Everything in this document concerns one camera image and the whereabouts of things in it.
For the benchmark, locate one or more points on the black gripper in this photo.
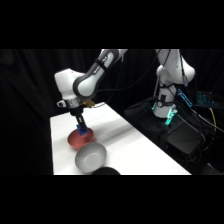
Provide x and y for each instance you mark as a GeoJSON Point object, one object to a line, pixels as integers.
{"type": "Point", "coordinates": [76, 108]}

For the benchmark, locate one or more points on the blue cube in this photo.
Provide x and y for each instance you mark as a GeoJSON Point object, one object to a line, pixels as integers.
{"type": "Point", "coordinates": [83, 132]}

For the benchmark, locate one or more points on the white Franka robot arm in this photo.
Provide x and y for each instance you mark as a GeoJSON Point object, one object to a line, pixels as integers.
{"type": "Point", "coordinates": [86, 80]}

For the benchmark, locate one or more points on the pink bowl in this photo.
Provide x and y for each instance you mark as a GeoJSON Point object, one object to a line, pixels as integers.
{"type": "Point", "coordinates": [75, 141]}

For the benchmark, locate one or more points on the grey bowl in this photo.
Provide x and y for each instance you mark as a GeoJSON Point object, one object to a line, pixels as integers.
{"type": "Point", "coordinates": [90, 158]}

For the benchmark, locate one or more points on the black bowl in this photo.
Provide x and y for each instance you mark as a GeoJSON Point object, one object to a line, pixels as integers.
{"type": "Point", "coordinates": [106, 171]}

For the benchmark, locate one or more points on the black cloth cover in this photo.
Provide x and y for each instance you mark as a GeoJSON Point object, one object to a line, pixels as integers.
{"type": "Point", "coordinates": [143, 116]}

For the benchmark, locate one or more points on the black curtain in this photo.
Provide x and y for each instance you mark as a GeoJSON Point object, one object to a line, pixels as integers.
{"type": "Point", "coordinates": [26, 83]}

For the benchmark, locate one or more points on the green base light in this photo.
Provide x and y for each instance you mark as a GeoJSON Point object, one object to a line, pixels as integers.
{"type": "Point", "coordinates": [170, 117]}

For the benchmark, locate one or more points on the teal lit electronics board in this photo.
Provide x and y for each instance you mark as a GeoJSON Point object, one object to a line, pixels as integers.
{"type": "Point", "coordinates": [205, 99]}

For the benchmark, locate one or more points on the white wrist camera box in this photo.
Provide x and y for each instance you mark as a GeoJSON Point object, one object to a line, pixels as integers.
{"type": "Point", "coordinates": [61, 103]}

